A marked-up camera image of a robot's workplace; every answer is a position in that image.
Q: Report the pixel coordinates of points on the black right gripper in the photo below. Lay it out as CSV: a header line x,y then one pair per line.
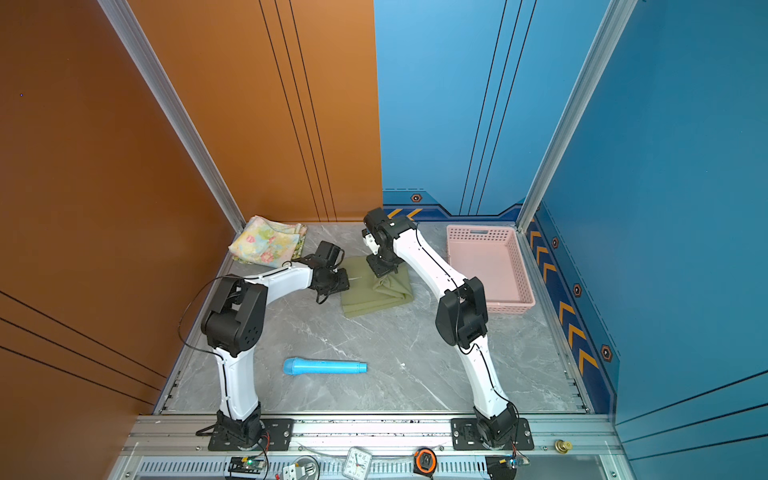
x,y
379,271

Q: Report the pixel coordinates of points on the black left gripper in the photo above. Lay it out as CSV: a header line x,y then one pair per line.
x,y
344,283

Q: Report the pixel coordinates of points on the olive green ruffled skirt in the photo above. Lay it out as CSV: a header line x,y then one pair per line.
x,y
368,293

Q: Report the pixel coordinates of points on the pastel floral skirt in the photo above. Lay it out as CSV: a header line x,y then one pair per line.
x,y
268,243

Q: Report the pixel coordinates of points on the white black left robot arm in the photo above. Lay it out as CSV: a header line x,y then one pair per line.
x,y
233,326

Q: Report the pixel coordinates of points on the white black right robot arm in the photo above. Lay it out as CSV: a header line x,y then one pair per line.
x,y
461,317

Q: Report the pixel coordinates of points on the blue toy microphone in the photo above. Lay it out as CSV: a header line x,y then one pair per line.
x,y
298,366

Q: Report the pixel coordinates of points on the pink perforated plastic basket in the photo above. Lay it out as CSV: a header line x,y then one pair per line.
x,y
492,253

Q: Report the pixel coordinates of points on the small white clock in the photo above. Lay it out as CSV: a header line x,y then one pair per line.
x,y
357,464

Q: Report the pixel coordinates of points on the white power plug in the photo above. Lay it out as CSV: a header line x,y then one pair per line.
x,y
302,468

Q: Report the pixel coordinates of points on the orange black tape measure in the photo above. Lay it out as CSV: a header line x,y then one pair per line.
x,y
425,462

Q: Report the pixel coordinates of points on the green circuit board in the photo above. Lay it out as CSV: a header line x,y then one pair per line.
x,y
247,467

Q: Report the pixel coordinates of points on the right circuit board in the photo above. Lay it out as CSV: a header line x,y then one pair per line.
x,y
504,467

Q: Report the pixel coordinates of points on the brass round knob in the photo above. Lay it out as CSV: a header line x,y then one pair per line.
x,y
563,446

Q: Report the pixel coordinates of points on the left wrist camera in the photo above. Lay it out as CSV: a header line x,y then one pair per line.
x,y
328,255

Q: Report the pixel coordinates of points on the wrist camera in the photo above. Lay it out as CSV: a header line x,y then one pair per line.
x,y
328,255
379,225

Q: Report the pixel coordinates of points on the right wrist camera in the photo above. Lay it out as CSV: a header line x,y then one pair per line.
x,y
379,225

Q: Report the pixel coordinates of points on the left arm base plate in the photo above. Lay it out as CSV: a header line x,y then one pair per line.
x,y
270,435

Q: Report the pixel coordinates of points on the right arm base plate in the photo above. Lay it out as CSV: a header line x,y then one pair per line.
x,y
473,434

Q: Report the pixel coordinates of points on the aluminium front rail frame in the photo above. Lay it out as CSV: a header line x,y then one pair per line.
x,y
167,447

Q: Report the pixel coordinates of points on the aluminium corner post left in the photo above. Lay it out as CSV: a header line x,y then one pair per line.
x,y
127,27

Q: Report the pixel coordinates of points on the aluminium corner post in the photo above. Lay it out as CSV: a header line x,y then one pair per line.
x,y
607,37
127,27

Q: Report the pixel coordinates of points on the aluminium corner post right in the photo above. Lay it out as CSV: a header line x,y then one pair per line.
x,y
607,37

